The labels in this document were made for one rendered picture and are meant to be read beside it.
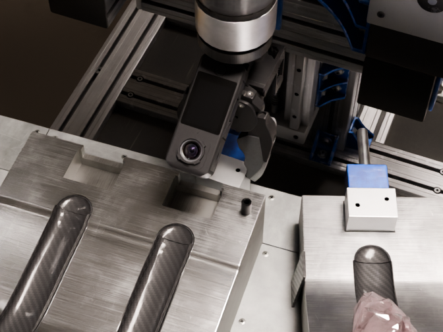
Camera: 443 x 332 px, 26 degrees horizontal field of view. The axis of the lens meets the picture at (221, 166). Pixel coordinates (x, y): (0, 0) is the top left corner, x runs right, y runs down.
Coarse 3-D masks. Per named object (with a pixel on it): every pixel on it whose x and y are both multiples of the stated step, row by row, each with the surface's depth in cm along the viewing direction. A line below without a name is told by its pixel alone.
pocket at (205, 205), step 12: (180, 180) 100; (168, 192) 98; (180, 192) 100; (192, 192) 100; (204, 192) 99; (216, 192) 99; (168, 204) 99; (180, 204) 100; (192, 204) 100; (204, 204) 100; (216, 204) 100; (204, 216) 99
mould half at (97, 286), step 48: (48, 144) 101; (0, 192) 97; (48, 192) 97; (96, 192) 97; (144, 192) 97; (240, 192) 97; (0, 240) 94; (96, 240) 94; (144, 240) 94; (240, 240) 94; (0, 288) 92; (96, 288) 91; (192, 288) 91; (240, 288) 97
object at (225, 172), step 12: (228, 144) 107; (228, 156) 104; (240, 156) 106; (216, 168) 103; (228, 168) 103; (240, 168) 103; (204, 180) 103; (216, 180) 102; (228, 180) 102; (240, 180) 102
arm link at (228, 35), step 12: (276, 0) 85; (204, 12) 84; (276, 12) 87; (204, 24) 86; (216, 24) 84; (228, 24) 84; (240, 24) 84; (252, 24) 84; (264, 24) 85; (204, 36) 87; (216, 36) 86; (228, 36) 85; (240, 36) 85; (252, 36) 85; (264, 36) 86; (228, 48) 86; (240, 48) 86; (252, 48) 87
